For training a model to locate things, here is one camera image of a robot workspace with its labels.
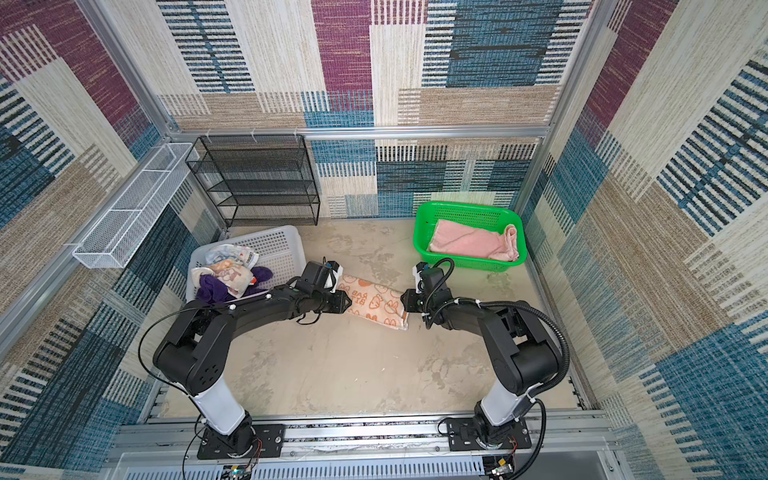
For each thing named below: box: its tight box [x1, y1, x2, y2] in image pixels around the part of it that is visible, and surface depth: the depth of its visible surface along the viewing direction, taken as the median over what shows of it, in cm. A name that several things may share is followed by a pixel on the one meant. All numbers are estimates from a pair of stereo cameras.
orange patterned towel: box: [338, 274, 409, 331], surface depth 96 cm
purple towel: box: [196, 266, 273, 304], surface depth 92 cm
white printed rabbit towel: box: [191, 244, 260, 299], surface depth 99 cm
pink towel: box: [427, 219, 520, 262], surface depth 113 cm
